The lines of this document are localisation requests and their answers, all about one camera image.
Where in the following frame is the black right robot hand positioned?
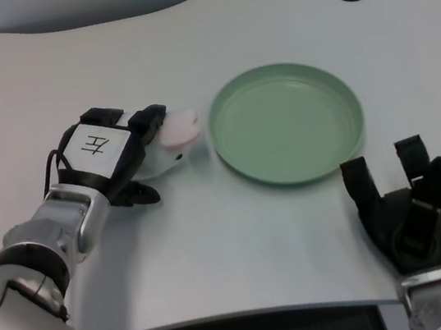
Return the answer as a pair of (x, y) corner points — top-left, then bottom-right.
(337, 131), (441, 282)

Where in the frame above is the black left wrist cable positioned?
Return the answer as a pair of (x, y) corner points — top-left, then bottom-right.
(37, 146), (85, 199)

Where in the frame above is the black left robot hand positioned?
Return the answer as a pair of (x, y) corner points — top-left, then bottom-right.
(47, 96), (181, 218)

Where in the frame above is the green round plate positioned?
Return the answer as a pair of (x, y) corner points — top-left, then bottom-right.
(201, 52), (374, 197)

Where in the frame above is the white plush rabbit doll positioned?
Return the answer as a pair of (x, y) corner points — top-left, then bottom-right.
(122, 100), (208, 183)

